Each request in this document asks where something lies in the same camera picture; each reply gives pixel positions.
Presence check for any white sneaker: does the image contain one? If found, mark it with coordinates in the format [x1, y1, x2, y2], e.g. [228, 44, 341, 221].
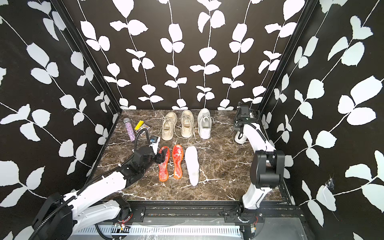
[198, 108, 213, 140]
[234, 131, 247, 145]

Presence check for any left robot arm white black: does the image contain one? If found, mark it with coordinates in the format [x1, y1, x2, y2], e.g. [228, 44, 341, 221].
[29, 135, 166, 240]

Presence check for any purple card box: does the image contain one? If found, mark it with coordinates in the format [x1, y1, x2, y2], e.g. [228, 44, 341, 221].
[138, 124, 150, 132]

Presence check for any purple glitter bottle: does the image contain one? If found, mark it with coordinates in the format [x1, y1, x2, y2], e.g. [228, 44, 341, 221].
[123, 118, 136, 142]

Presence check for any white insole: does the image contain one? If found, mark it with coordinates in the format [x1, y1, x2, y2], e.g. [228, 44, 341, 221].
[185, 146, 200, 186]

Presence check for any yellow small block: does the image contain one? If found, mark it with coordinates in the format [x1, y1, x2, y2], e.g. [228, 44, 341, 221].
[135, 121, 144, 131]

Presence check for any red orange insole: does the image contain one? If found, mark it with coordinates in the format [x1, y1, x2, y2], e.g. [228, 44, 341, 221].
[159, 147, 170, 182]

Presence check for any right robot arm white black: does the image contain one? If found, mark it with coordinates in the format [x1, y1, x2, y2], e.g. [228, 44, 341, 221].
[234, 102, 285, 210]

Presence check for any beige lace sneaker one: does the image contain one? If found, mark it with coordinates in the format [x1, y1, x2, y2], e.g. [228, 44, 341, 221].
[162, 112, 177, 141]
[181, 110, 194, 138]

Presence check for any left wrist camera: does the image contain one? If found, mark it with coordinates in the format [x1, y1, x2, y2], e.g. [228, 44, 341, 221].
[150, 136, 160, 154]

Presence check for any white ventilation grille strip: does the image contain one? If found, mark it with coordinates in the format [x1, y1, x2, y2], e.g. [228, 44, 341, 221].
[99, 225, 242, 237]

